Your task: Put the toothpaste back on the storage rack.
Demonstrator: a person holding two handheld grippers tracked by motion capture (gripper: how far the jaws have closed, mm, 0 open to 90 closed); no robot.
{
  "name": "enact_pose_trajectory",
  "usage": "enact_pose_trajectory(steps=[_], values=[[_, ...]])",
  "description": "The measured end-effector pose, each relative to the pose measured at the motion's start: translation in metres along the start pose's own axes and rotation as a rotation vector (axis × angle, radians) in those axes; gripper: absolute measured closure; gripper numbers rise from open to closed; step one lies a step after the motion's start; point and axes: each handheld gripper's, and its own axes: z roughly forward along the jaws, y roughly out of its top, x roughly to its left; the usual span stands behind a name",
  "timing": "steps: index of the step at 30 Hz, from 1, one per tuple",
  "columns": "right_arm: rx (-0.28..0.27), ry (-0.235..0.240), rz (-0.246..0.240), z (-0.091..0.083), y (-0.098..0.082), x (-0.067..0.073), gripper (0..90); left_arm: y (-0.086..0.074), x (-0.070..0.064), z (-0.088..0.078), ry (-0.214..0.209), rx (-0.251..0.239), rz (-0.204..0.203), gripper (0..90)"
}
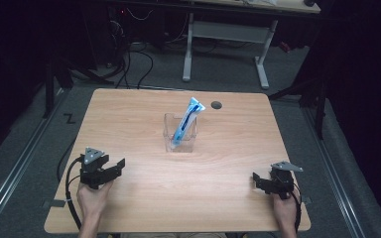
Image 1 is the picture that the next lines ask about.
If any clear plastic container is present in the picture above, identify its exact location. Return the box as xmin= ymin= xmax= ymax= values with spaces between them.
xmin=162 ymin=112 xmax=198 ymax=154

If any bundle of black cables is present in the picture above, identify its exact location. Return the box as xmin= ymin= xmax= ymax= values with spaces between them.
xmin=105 ymin=6 xmax=131 ymax=81

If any blue and white toothpaste tube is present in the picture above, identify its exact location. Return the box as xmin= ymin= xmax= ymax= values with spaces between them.
xmin=170 ymin=96 xmax=207 ymax=149

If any person's left hand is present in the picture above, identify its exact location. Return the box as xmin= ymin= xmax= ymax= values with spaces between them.
xmin=75 ymin=180 xmax=115 ymax=220

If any person's right hand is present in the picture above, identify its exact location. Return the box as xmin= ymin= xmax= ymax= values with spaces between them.
xmin=271 ymin=192 xmax=301 ymax=230

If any small red floor item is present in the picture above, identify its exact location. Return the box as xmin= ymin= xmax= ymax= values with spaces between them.
xmin=279 ymin=41 xmax=293 ymax=54

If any white-legged wooden desk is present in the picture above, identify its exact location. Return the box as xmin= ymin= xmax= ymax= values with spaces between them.
xmin=181 ymin=0 xmax=322 ymax=90

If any metal floor rail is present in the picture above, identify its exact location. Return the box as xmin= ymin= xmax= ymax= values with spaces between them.
xmin=0 ymin=88 xmax=67 ymax=230
xmin=302 ymin=106 xmax=367 ymax=238

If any black metal stand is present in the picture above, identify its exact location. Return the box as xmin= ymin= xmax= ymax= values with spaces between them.
xmin=267 ymin=64 xmax=329 ymax=141
xmin=42 ymin=55 xmax=114 ymax=120

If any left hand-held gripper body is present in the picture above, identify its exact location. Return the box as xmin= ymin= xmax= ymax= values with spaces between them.
xmin=78 ymin=146 xmax=115 ymax=190

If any black looped floor cable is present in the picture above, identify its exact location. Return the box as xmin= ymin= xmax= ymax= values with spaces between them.
xmin=123 ymin=49 xmax=155 ymax=90

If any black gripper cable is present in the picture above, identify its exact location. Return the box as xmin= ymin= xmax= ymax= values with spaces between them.
xmin=289 ymin=184 xmax=304 ymax=232
xmin=57 ymin=138 xmax=84 ymax=231

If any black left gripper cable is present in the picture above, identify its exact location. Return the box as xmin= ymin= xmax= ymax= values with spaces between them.
xmin=57 ymin=138 xmax=84 ymax=231

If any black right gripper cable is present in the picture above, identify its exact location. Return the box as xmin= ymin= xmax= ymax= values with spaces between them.
xmin=289 ymin=184 xmax=304 ymax=232

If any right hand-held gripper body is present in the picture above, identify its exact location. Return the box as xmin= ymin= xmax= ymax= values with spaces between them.
xmin=267 ymin=160 xmax=305 ymax=200

